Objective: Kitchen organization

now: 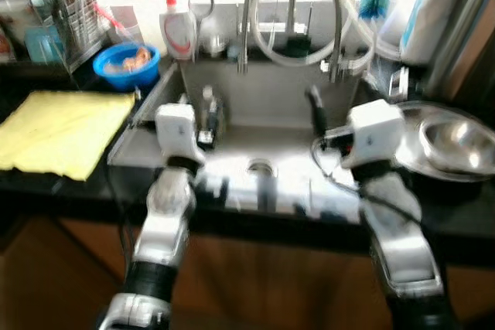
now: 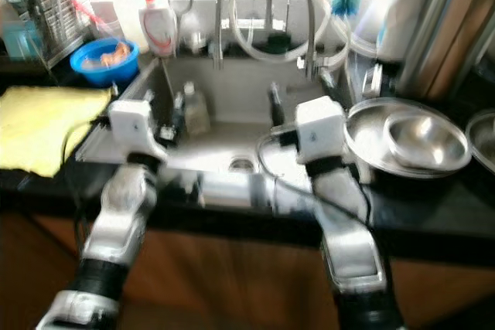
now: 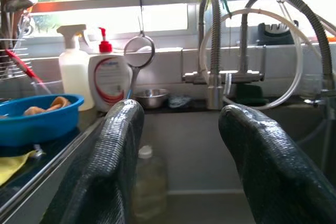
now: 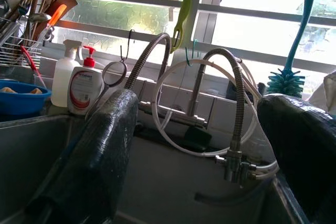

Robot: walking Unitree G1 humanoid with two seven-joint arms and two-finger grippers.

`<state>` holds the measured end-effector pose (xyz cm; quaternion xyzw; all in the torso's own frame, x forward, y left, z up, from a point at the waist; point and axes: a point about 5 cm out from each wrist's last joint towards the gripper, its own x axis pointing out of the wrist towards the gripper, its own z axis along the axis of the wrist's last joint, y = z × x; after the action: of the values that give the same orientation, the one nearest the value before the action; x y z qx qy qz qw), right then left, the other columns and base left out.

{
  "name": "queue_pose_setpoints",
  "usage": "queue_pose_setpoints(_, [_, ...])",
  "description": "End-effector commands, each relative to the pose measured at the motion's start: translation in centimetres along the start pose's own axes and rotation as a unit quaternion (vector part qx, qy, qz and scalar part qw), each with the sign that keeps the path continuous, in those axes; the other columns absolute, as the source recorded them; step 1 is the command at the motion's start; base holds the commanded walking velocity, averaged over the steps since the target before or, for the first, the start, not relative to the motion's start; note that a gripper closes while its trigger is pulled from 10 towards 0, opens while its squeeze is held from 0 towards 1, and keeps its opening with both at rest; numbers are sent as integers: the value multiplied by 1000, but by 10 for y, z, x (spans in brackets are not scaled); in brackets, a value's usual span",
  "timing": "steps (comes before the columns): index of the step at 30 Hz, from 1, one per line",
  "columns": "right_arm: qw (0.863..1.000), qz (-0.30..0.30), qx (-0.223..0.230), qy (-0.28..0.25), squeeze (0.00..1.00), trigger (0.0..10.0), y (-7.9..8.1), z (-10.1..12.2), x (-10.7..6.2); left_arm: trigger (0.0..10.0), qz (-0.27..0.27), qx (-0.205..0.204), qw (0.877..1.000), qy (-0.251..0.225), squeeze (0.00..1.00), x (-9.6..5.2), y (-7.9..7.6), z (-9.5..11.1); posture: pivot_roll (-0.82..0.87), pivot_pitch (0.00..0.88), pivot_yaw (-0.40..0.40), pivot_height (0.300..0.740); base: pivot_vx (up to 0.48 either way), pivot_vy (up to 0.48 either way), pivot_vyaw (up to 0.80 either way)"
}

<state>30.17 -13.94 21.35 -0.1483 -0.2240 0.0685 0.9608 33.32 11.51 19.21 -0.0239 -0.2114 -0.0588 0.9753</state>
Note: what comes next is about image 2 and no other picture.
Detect tall stainless steel cylinder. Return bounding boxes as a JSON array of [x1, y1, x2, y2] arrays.
[[394, 0, 495, 103]]

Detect white power plug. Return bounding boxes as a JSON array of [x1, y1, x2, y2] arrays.
[[360, 62, 384, 99]]

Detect wooden base cabinet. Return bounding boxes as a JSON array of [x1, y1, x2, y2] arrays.
[[0, 210, 495, 330]]

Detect wide steel plate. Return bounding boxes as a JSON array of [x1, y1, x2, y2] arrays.
[[466, 110, 495, 176]]

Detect wire dish rack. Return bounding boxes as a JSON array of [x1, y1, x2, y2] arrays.
[[0, 0, 97, 64]]

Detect green sponge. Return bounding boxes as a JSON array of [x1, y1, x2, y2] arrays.
[[263, 30, 291, 54]]

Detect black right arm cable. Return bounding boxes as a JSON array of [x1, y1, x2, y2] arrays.
[[255, 131, 364, 230]]

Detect small steel cup bowl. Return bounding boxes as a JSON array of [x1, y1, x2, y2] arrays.
[[179, 27, 210, 54]]

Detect steel faucet with valve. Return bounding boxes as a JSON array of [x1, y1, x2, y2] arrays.
[[298, 0, 329, 80]]

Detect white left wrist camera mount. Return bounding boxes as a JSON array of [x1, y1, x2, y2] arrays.
[[108, 99, 169, 162]]

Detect yellow dish cloth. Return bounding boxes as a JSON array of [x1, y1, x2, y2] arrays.
[[0, 85, 114, 179]]

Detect blue plastic bowl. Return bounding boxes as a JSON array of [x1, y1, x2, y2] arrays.
[[69, 37, 140, 88]]

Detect teal plastic cup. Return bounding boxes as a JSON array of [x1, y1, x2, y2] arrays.
[[2, 19, 41, 60]]

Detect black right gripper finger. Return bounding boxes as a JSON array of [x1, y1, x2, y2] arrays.
[[267, 81, 288, 127]]

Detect white draped cloth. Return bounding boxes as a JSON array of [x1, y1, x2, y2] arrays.
[[371, 0, 446, 62]]

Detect steel mixing bowl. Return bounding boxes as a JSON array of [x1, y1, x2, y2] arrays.
[[383, 108, 463, 171]]

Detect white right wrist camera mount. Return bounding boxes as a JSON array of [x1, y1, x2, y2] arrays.
[[294, 95, 349, 162]]

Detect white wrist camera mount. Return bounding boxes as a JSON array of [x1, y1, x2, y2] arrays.
[[294, 95, 349, 162], [108, 99, 169, 162]]

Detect orange food scraps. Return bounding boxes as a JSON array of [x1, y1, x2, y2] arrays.
[[84, 42, 132, 68]]

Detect steel spring faucet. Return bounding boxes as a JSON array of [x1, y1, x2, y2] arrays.
[[213, 0, 237, 70]]

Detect clear plastic bottle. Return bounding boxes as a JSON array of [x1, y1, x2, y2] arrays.
[[179, 81, 213, 136]]

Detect white water hose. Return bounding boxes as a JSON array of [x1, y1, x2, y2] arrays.
[[228, 0, 380, 64]]

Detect round steel tray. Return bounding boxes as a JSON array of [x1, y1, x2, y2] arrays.
[[344, 97, 473, 180]]

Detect white red-capped soap bottle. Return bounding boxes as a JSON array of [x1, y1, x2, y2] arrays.
[[138, 0, 179, 58]]

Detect red-handled utensil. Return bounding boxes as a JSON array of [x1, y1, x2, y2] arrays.
[[72, 0, 113, 37]]

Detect stainless steel kitchen sink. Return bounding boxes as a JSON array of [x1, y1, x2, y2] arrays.
[[77, 56, 357, 211]]

